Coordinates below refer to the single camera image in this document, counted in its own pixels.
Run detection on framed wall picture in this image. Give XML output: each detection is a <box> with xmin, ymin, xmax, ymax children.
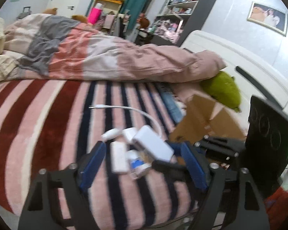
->
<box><xmin>247</xmin><ymin>2</ymin><xmax>288</xmax><ymax>36</ymax></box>

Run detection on black suitcase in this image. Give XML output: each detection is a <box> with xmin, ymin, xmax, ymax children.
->
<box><xmin>17</xmin><ymin>6</ymin><xmax>32</xmax><ymax>20</ymax></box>

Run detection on pink grey patchwork duvet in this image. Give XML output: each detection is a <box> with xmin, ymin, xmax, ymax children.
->
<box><xmin>4</xmin><ymin>14</ymin><xmax>226</xmax><ymax>83</ymax></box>

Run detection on dark grey bookshelf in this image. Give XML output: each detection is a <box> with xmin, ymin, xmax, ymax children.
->
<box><xmin>148</xmin><ymin>0</ymin><xmax>216</xmax><ymax>47</ymax></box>

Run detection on white charging cable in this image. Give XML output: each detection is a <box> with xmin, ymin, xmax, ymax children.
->
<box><xmin>88</xmin><ymin>104</ymin><xmax>163</xmax><ymax>142</ymax></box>

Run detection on brown cardboard box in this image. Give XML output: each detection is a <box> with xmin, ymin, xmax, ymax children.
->
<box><xmin>169</xmin><ymin>94</ymin><xmax>247</xmax><ymax>144</ymax></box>

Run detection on yellow wooden cabinet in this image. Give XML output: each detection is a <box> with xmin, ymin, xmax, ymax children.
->
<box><xmin>88</xmin><ymin>0</ymin><xmax>124</xmax><ymax>19</ymax></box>

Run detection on white bottle blue cap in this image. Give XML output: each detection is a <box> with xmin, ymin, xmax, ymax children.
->
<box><xmin>126</xmin><ymin>149</ymin><xmax>151</xmax><ymax>180</ymax></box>

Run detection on green plush toy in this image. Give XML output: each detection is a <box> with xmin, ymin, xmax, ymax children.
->
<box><xmin>200</xmin><ymin>71</ymin><xmax>241</xmax><ymax>113</ymax></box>

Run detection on bright pink bag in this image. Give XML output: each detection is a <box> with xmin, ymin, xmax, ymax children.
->
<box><xmin>88</xmin><ymin>3</ymin><xmax>103</xmax><ymax>24</ymax></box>

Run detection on pink ribbed pillow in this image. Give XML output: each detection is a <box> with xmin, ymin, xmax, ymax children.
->
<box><xmin>170</xmin><ymin>82</ymin><xmax>216</xmax><ymax>105</ymax></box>

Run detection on striped pink red bedspread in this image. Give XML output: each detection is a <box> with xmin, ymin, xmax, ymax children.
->
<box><xmin>0</xmin><ymin>80</ymin><xmax>197</xmax><ymax>229</ymax></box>

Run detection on orange plush toy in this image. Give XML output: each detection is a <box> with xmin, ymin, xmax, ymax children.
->
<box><xmin>42</xmin><ymin>7</ymin><xmax>58</xmax><ymax>15</ymax></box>

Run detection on white power adapter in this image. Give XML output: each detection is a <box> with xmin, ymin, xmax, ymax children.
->
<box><xmin>132</xmin><ymin>125</ymin><xmax>174</xmax><ymax>163</ymax></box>

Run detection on white bed headboard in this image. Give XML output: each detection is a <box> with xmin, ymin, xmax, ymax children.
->
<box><xmin>181</xmin><ymin>30</ymin><xmax>288</xmax><ymax>128</ymax></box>

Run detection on white flat rectangular box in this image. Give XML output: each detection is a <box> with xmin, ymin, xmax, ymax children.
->
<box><xmin>110</xmin><ymin>141</ymin><xmax>129</xmax><ymax>174</ymax></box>

